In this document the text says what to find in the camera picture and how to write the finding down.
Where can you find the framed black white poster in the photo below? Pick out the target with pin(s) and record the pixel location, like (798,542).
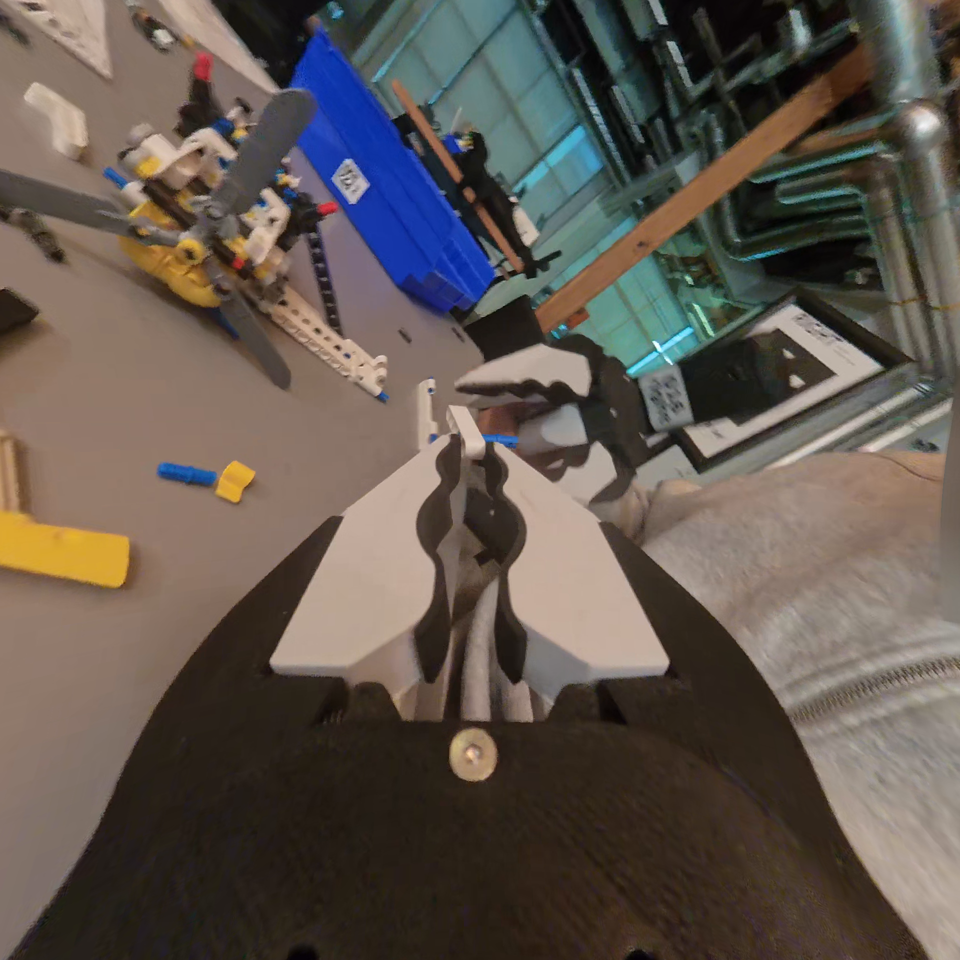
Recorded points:
(795,375)

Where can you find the white angled lego piece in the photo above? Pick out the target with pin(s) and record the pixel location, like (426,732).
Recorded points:
(58,120)

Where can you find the small white lego beam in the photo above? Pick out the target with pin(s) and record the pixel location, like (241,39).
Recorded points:
(466,431)

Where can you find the black and yellow lego piece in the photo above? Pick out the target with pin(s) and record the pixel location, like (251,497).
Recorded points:
(156,28)

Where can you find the metal pipe post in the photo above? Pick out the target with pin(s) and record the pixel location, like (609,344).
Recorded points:
(926,135)

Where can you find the tan lego axle pin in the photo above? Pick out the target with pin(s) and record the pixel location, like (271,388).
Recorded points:
(11,472)

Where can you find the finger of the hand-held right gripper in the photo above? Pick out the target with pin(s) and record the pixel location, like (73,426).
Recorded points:
(532,367)
(555,427)

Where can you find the blue lego pin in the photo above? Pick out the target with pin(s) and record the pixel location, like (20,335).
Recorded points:
(501,439)

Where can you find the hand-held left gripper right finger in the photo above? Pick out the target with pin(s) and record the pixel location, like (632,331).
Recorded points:
(585,600)

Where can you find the wooden edged table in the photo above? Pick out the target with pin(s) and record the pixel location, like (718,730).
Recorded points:
(450,165)

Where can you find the wooden beam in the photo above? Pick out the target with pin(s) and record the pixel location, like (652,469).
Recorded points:
(712,180)

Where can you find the printed instruction sheet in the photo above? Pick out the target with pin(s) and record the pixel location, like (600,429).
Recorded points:
(75,34)
(225,41)

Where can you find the blue plastic bin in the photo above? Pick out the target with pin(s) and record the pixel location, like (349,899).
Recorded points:
(382,187)

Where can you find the person's right forearm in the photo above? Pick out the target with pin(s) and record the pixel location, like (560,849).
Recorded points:
(712,525)

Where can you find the black mechanical arm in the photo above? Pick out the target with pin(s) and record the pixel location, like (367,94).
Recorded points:
(491,187)

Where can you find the yellow lego panel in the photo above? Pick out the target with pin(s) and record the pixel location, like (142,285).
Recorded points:
(67,551)

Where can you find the yellow connector with blue pin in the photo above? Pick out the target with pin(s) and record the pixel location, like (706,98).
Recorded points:
(225,480)

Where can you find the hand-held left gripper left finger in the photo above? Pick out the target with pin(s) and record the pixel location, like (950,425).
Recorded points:
(360,592)

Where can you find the lego helicopter model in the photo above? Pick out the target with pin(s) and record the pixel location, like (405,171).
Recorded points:
(202,225)

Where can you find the white short lego beam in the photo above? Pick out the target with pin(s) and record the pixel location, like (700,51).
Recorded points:
(426,412)

